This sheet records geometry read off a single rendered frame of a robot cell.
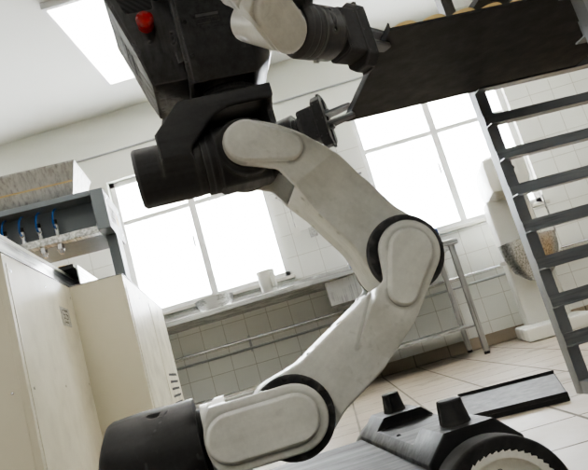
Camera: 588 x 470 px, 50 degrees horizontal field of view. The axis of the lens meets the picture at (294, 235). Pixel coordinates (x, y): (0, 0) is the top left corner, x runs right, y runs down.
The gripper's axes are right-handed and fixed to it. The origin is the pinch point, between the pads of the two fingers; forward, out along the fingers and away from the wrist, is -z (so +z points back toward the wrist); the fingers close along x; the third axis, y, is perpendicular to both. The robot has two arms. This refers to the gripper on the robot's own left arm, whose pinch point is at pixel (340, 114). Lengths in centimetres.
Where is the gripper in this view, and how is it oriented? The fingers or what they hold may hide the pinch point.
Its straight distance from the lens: 145.4
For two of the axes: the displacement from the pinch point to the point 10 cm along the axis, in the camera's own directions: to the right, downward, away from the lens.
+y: 3.9, 0.6, 9.2
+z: -8.8, 3.3, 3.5
